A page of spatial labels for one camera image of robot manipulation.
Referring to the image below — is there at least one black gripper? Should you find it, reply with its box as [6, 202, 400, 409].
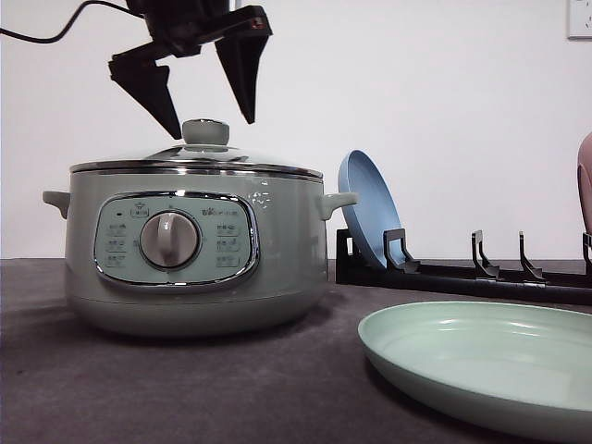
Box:
[109, 0, 273, 140]

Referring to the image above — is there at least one glass lid with green knob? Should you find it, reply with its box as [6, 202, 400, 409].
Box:
[70, 118, 323, 179]

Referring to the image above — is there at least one green plate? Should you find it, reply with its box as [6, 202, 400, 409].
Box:
[357, 301, 592, 429]

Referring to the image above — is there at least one green electric steamer pot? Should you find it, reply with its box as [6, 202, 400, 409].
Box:
[43, 156, 358, 337]

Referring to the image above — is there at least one blue plate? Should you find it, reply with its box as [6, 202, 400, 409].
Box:
[338, 150, 402, 265]

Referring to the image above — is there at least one black plate rack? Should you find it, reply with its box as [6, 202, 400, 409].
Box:
[336, 228, 592, 306]

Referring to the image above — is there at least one pink plate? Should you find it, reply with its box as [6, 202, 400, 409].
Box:
[576, 132, 592, 233]

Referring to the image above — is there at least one black cable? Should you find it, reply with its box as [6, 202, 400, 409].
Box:
[0, 0, 141, 45]

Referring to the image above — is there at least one white wall socket right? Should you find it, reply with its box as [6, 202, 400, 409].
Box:
[567, 0, 592, 42]

